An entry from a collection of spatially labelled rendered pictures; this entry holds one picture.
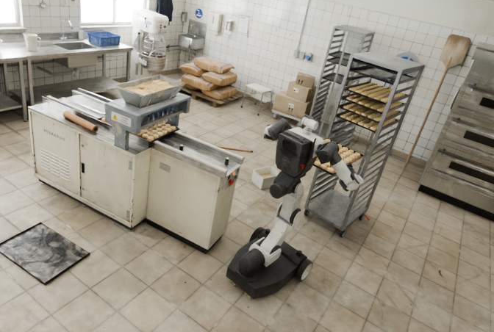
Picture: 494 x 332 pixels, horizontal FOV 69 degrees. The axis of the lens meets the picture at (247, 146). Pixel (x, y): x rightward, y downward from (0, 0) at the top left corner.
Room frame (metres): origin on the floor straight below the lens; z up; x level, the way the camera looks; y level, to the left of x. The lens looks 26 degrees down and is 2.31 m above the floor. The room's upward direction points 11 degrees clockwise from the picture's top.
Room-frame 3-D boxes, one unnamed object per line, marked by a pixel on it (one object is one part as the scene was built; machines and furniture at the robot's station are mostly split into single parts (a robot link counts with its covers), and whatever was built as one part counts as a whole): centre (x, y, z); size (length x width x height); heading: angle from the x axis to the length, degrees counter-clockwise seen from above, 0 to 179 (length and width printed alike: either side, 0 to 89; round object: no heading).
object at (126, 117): (2.92, 0.89, 1.01); 0.72 x 0.33 x 0.34; 158
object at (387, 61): (3.46, -1.12, 0.93); 0.64 x 0.51 x 1.78; 144
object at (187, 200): (2.73, 0.42, 0.45); 0.70 x 0.34 x 0.90; 68
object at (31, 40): (4.59, 3.01, 0.98); 0.20 x 0.14 x 0.20; 102
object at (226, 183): (2.59, 0.08, 0.77); 0.24 x 0.04 x 0.14; 158
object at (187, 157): (2.82, 1.05, 0.87); 2.01 x 0.03 x 0.07; 68
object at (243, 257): (2.38, -0.34, 0.19); 0.64 x 0.52 x 0.33; 144
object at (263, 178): (3.90, -0.31, 0.08); 0.30 x 0.22 x 0.16; 130
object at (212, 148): (3.09, 0.94, 0.87); 2.01 x 0.03 x 0.07; 68
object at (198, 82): (6.56, 1.08, 0.32); 0.72 x 0.42 x 0.17; 67
